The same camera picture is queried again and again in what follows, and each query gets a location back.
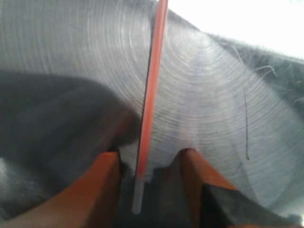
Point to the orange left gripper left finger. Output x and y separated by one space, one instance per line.
90 202

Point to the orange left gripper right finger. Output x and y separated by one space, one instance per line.
214 202

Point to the round steel plate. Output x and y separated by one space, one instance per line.
66 65

